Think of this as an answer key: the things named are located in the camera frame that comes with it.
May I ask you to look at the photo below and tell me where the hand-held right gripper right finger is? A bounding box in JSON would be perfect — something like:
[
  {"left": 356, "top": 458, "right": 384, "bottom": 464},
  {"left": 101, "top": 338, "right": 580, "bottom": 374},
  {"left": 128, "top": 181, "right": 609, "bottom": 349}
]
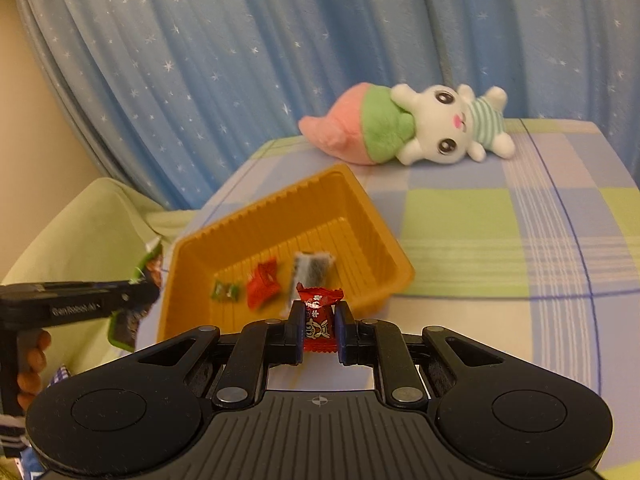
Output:
[{"left": 334, "top": 301, "right": 516, "bottom": 406}]

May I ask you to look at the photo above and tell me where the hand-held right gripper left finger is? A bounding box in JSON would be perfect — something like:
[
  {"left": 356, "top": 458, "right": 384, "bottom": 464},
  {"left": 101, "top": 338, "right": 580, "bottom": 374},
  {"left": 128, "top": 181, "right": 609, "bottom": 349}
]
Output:
[{"left": 127, "top": 301, "right": 307, "bottom": 409}]

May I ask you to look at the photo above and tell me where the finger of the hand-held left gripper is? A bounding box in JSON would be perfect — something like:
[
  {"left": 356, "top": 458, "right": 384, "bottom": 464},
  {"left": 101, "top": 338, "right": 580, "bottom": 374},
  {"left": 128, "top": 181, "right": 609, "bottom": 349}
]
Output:
[{"left": 114, "top": 280, "right": 162, "bottom": 318}]

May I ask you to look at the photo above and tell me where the small red twist-wrapped candy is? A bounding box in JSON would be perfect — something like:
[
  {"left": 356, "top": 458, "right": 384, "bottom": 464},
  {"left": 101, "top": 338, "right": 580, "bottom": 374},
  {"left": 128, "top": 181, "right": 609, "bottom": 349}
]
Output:
[{"left": 296, "top": 282, "right": 345, "bottom": 355}]

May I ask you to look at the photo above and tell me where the long green snack packet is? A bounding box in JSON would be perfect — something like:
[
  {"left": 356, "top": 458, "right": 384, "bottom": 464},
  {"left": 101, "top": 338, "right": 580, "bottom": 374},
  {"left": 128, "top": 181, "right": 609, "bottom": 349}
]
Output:
[{"left": 109, "top": 237, "right": 166, "bottom": 352}]

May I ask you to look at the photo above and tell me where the square red snack packet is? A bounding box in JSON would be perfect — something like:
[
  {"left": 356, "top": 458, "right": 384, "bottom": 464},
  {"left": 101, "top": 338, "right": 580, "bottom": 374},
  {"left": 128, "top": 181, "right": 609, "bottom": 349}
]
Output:
[{"left": 245, "top": 257, "right": 282, "bottom": 309}]

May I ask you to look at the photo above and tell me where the clear packet of dark snack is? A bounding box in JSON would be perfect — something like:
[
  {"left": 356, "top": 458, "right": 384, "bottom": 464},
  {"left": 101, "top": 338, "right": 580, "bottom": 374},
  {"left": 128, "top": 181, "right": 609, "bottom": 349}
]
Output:
[{"left": 289, "top": 251, "right": 337, "bottom": 306}]

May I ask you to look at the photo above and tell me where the green candy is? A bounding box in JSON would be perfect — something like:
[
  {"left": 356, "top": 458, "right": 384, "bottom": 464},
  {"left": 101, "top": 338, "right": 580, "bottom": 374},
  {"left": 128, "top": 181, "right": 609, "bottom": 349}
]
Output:
[{"left": 214, "top": 280, "right": 242, "bottom": 303}]

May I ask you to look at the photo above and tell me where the orange plastic tray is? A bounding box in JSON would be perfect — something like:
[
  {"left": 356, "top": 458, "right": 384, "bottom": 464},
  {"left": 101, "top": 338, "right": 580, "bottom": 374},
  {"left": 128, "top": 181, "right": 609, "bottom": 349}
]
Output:
[{"left": 156, "top": 162, "right": 416, "bottom": 346}]

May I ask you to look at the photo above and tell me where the person's left hand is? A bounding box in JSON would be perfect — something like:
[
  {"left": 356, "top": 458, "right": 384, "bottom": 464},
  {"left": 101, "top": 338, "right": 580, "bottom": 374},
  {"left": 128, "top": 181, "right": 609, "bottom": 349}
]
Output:
[{"left": 17, "top": 330, "right": 52, "bottom": 411}]

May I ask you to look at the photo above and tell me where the light green cloth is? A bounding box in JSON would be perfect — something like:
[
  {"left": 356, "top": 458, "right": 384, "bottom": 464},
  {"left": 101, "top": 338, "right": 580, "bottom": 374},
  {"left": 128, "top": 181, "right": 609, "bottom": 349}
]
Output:
[{"left": 0, "top": 177, "right": 201, "bottom": 386}]

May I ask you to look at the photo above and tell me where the plaid tablecloth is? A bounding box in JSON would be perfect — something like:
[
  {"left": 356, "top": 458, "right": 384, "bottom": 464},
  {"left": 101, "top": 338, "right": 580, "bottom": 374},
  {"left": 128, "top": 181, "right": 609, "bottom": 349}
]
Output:
[{"left": 190, "top": 119, "right": 640, "bottom": 480}]

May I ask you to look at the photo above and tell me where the white bunny carrot plush toy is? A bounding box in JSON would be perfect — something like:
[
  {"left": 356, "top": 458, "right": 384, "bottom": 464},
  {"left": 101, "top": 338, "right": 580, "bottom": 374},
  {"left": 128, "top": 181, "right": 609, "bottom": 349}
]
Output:
[{"left": 299, "top": 82, "right": 516, "bottom": 167}]

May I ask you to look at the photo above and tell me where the blue star curtain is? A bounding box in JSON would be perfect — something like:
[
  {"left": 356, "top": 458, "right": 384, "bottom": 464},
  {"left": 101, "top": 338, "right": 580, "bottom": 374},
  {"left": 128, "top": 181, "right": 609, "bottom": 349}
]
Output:
[{"left": 10, "top": 0, "right": 640, "bottom": 211}]

